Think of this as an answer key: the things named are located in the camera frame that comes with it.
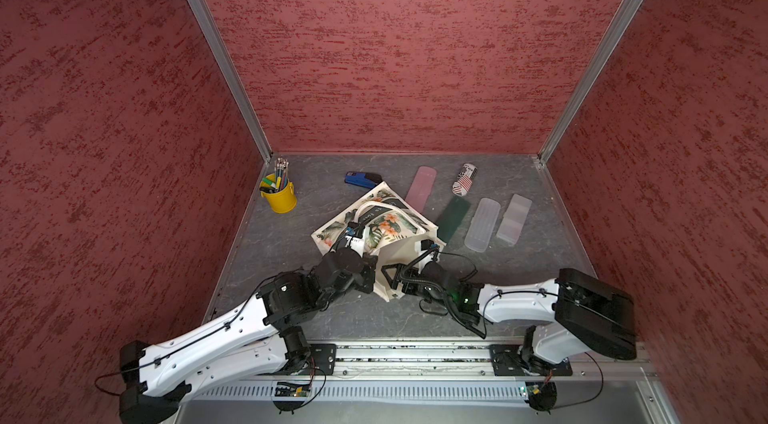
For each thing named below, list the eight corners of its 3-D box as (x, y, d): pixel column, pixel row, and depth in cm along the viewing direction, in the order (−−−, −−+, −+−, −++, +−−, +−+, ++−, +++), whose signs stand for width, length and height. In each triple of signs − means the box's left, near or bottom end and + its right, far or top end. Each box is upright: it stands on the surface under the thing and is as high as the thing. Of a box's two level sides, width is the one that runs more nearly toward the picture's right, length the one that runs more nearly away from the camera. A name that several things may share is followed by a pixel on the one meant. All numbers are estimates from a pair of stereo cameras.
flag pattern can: (449, 192, 111) (451, 187, 108) (462, 167, 119) (463, 161, 117) (465, 199, 109) (467, 193, 107) (477, 172, 118) (479, 166, 115)
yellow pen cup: (275, 216, 104) (258, 187, 91) (272, 195, 110) (256, 164, 97) (300, 209, 106) (287, 179, 93) (296, 188, 112) (283, 157, 99)
